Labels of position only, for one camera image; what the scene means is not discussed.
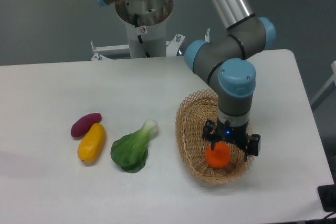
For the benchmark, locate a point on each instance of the black device at edge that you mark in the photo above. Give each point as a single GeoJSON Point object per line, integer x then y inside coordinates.
{"type": "Point", "coordinates": [327, 197]}

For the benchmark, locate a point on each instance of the yellow mango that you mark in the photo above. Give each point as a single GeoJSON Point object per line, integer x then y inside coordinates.
{"type": "Point", "coordinates": [92, 144]}

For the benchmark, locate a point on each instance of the orange fruit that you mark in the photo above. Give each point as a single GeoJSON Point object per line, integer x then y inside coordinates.
{"type": "Point", "coordinates": [219, 157]}

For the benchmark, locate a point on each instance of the green bok choy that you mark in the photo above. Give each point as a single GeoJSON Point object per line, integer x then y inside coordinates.
{"type": "Point", "coordinates": [130, 151]}

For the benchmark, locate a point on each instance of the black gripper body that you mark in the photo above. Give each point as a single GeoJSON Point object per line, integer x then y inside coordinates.
{"type": "Point", "coordinates": [234, 135]}

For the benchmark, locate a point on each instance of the white metal base frame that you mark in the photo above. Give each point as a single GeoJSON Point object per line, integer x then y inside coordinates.
{"type": "Point", "coordinates": [173, 48]}

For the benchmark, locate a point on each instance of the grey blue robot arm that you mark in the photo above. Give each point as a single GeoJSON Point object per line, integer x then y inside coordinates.
{"type": "Point", "coordinates": [223, 66]}

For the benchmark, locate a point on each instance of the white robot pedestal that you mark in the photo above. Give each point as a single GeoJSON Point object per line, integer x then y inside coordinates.
{"type": "Point", "coordinates": [145, 22]}

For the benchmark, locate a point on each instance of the white frame at right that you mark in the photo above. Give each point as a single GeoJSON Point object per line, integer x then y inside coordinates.
{"type": "Point", "coordinates": [327, 88]}

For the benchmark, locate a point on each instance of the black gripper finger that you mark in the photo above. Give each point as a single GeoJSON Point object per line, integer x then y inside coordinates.
{"type": "Point", "coordinates": [250, 145]}
{"type": "Point", "coordinates": [210, 133]}

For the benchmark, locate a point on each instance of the woven wicker basket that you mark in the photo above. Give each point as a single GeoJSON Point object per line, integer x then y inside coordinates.
{"type": "Point", "coordinates": [191, 116]}

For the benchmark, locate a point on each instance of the purple sweet potato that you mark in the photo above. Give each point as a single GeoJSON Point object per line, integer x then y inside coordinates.
{"type": "Point", "coordinates": [83, 125]}

